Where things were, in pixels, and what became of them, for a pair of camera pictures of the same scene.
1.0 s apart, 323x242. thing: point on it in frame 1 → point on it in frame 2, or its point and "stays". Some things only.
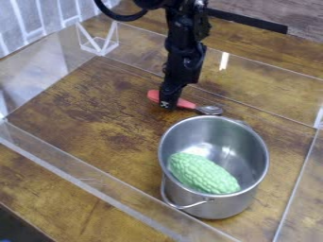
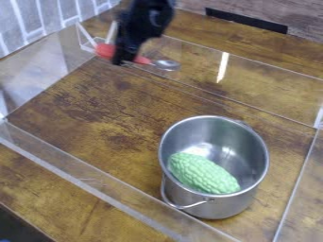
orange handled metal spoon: [182, 103] → [106, 50]
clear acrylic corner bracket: [96, 44] stays
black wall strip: [277, 26] stays
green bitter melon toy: [202, 174] stays
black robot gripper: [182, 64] → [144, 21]
